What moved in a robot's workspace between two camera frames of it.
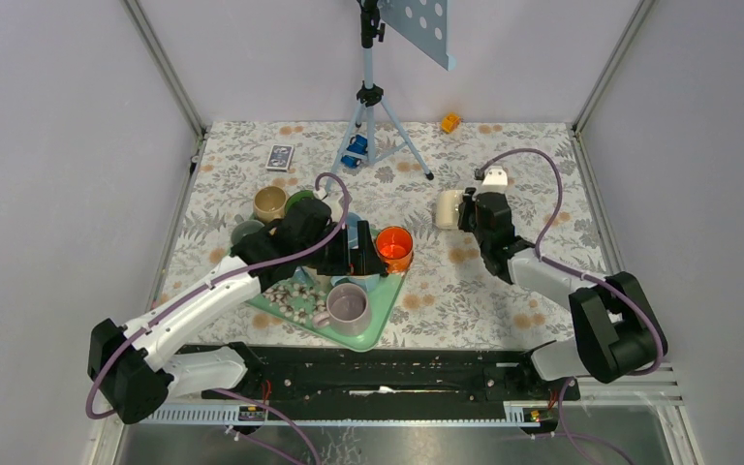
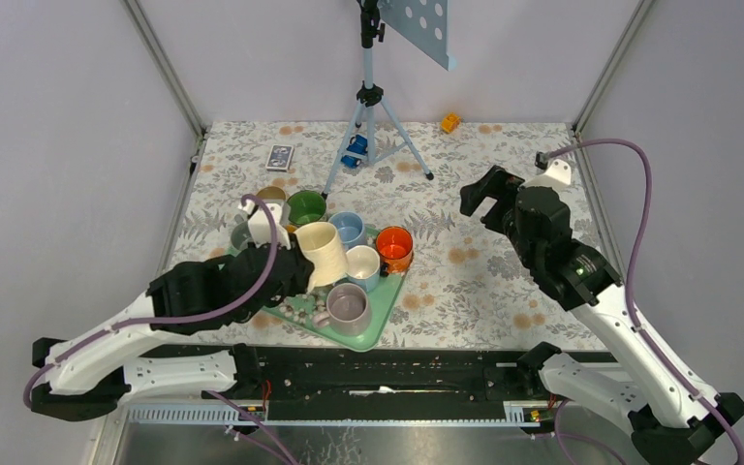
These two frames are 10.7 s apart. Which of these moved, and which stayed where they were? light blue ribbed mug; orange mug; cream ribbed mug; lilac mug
Moved: cream ribbed mug
Stayed: orange mug; lilac mug; light blue ribbed mug
